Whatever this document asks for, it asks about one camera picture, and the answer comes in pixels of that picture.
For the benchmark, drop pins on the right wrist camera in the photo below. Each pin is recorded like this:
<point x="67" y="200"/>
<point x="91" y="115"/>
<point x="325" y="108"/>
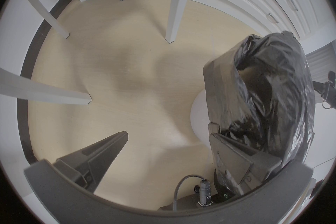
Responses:
<point x="332" y="76"/>

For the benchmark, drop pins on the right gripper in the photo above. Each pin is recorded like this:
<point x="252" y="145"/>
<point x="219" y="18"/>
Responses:
<point x="331" y="97"/>

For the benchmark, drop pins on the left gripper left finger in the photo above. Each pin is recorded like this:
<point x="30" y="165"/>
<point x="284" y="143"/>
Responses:
<point x="91" y="162"/>

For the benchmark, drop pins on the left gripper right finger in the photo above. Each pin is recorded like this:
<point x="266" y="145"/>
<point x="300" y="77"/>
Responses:
<point x="236" y="160"/>

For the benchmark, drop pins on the white trash bin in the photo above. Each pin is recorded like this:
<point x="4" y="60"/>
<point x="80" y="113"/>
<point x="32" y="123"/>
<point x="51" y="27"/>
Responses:
<point x="199" y="115"/>

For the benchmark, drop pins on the black plastic bag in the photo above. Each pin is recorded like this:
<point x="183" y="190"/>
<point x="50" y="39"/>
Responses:
<point x="275" y="91"/>

